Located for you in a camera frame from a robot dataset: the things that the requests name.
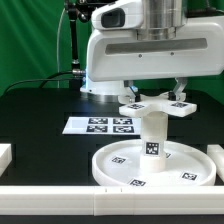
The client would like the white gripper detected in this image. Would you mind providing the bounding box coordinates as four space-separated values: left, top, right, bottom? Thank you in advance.
86 16 224 103

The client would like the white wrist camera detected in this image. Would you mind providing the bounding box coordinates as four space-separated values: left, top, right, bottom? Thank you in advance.
91 0 144 30

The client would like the white front fence rail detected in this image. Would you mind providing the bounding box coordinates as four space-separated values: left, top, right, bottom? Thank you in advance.
0 186 224 216

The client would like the white left fence block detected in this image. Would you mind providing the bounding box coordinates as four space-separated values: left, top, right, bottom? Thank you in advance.
0 144 12 176

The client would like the white cross-shaped table base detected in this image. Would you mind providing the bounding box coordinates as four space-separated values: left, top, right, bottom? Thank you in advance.
119 93 197 118

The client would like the grey cable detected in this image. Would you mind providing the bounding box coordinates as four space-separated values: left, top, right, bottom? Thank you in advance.
56 8 67 89

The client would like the black camera stand pole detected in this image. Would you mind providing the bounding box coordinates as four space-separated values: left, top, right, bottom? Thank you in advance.
64 0 118 89

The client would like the black cable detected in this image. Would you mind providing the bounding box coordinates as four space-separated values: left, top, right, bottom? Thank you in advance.
2 69 86 98

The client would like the white right fence block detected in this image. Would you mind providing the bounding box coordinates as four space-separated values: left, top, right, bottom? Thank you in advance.
207 144 224 182

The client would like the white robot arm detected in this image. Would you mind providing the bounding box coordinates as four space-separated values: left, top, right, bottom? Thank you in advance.
81 0 224 100

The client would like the white round table top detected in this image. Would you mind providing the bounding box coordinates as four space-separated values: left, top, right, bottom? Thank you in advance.
92 139 216 187

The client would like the white sheet with markers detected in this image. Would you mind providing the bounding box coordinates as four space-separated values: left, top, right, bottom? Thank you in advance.
63 117 141 135

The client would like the white fence block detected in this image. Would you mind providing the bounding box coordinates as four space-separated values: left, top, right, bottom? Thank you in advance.
0 144 12 176
207 144 224 182

